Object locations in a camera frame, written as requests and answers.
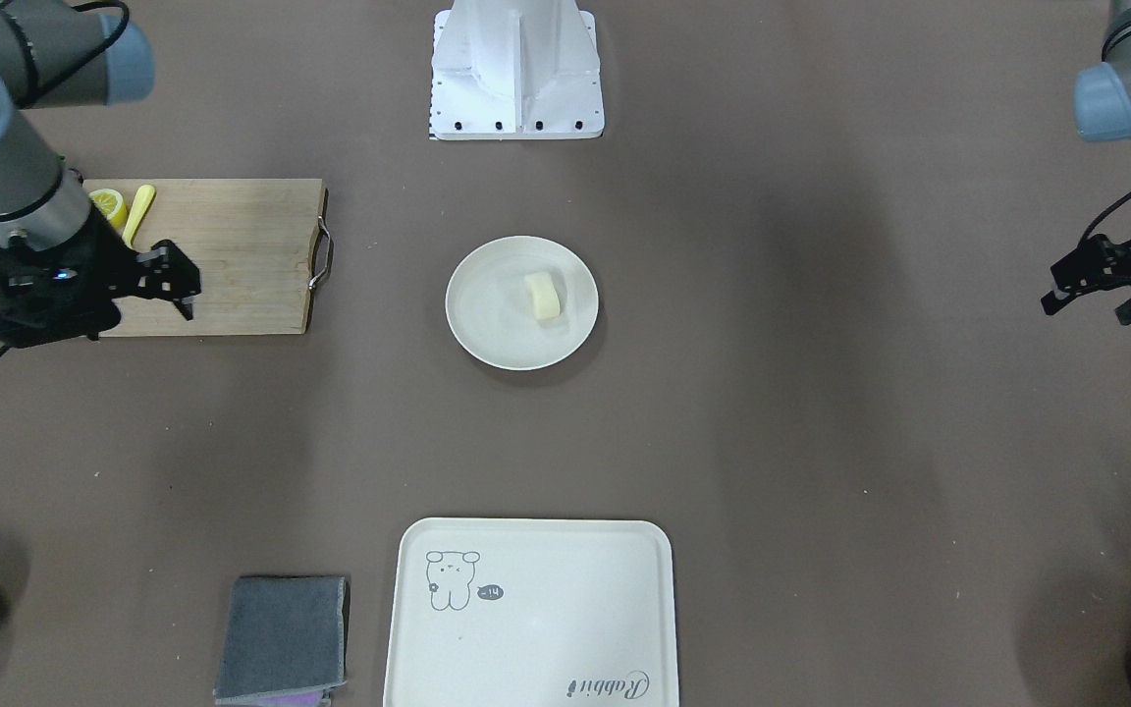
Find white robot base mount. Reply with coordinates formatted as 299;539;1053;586
428;1;606;140

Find grey folded cloth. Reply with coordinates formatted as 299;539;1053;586
214;574;349;706

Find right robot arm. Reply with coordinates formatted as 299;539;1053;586
0;1;201;350

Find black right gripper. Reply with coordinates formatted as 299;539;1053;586
0;227;202;350

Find bamboo cutting board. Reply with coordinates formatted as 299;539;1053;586
84;178;328;339

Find cream round plate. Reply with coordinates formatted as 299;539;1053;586
444;236;601;371

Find cream rabbit tray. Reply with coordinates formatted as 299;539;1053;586
383;517;681;706

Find lemon slice upper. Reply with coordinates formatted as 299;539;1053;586
88;188;129;233

